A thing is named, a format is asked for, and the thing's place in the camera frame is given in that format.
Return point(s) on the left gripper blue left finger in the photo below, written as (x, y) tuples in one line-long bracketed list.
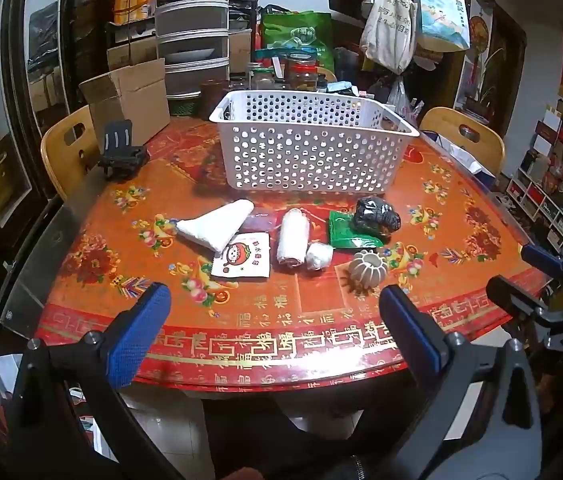
[(130, 335)]

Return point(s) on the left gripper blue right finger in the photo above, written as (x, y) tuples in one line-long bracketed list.
[(418, 337)]

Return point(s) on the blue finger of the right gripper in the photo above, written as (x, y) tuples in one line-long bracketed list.
[(517, 302), (541, 260)]

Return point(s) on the white ribbed round ornament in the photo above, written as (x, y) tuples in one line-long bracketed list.
[(367, 270)]

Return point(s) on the small white ball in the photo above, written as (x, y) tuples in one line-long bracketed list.
[(318, 256)]

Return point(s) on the green foil packet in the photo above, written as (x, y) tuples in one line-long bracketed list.
[(342, 235)]

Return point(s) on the dark grey sock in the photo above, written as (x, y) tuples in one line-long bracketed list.
[(374, 216)]

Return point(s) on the tomato cartoon wipes packet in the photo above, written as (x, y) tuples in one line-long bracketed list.
[(247, 255)]

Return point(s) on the white pink towel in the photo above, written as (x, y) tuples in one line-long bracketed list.
[(293, 239)]

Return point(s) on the right wooden chair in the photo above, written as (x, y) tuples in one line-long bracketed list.
[(479, 140)]

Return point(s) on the wooden chair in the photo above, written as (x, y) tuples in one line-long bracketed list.
[(70, 151), (479, 140)]

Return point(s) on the black phone stand clamp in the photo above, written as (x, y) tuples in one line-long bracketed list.
[(121, 159)]

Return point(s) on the left wooden chair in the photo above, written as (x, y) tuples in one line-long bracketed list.
[(70, 151)]

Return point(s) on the white perforated plastic basket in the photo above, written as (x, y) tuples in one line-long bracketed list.
[(309, 142)]

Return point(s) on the brown cardboard box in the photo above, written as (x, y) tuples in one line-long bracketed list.
[(137, 93)]

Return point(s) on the blue illustrated paper bag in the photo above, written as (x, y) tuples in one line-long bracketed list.
[(443, 26)]

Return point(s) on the brown plastic jug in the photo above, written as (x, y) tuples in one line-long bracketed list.
[(211, 93)]

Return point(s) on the beige canvas tote bag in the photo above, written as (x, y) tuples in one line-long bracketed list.
[(389, 35)]

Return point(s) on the red lid pickle jar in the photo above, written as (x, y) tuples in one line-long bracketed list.
[(302, 74)]

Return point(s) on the grey stacked drawer unit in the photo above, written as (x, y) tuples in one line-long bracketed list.
[(193, 39)]

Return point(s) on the green shopping bag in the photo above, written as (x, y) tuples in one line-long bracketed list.
[(281, 28)]

